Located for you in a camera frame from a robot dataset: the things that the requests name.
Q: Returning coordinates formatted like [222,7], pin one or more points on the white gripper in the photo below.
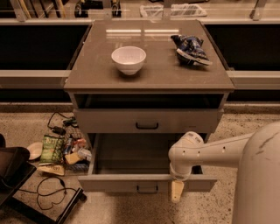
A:
[179,175]

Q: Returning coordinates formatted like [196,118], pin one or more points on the grey drawer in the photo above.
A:
[129,163]
[148,113]

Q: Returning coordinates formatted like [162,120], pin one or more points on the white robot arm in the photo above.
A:
[257,158]

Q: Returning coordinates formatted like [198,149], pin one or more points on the grey top drawer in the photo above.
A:
[148,113]

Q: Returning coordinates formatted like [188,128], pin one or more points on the grey drawer cabinet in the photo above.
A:
[94,72]

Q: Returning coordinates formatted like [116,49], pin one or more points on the green chip bag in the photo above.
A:
[51,150]

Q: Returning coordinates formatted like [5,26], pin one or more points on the yellow snack bag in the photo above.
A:
[53,169]

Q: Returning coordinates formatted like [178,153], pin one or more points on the white bowl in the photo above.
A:
[128,59]

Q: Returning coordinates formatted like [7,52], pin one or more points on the blue chip bag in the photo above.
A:
[189,50]

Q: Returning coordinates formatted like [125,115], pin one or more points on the white plate on floor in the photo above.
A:
[35,150]

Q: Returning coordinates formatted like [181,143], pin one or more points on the wire basket of snacks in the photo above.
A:
[76,151]

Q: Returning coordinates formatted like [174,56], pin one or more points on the white wire rack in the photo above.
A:
[184,10]

